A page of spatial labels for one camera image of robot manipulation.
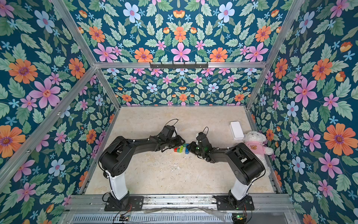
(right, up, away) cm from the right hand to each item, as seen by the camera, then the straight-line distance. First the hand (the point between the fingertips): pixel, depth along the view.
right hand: (187, 146), depth 93 cm
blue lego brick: (0, -3, -2) cm, 3 cm away
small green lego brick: (-2, +1, +1) cm, 2 cm away
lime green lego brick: (-4, -2, 0) cm, 4 cm away
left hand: (-1, +4, +1) cm, 4 cm away
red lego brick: (-8, -2, -2) cm, 8 cm away
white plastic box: (+36, +10, +8) cm, 38 cm away
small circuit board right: (+27, -33, -21) cm, 48 cm away
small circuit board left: (-33, -33, -21) cm, 51 cm away
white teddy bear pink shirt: (+44, +4, -4) cm, 45 cm away
